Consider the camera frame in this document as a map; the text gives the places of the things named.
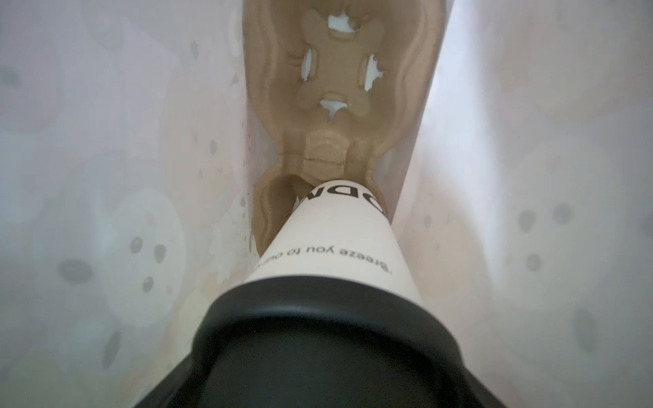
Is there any black cup lid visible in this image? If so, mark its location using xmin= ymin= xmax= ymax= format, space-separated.
xmin=141 ymin=276 xmax=500 ymax=407

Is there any pastel patterned gift bag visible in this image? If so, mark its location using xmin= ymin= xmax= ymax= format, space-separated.
xmin=1 ymin=1 xmax=652 ymax=407

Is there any white paper coffee cup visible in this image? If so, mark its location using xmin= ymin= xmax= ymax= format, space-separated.
xmin=249 ymin=180 xmax=423 ymax=305

